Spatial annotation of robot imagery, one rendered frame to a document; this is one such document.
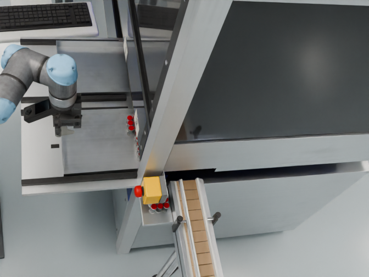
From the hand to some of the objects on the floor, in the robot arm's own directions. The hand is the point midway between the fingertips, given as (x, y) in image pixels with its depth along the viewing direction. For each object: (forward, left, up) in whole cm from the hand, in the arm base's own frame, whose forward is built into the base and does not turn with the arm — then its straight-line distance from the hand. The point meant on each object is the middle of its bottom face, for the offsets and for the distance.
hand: (56, 133), depth 144 cm
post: (+30, -12, -110) cm, 114 cm away
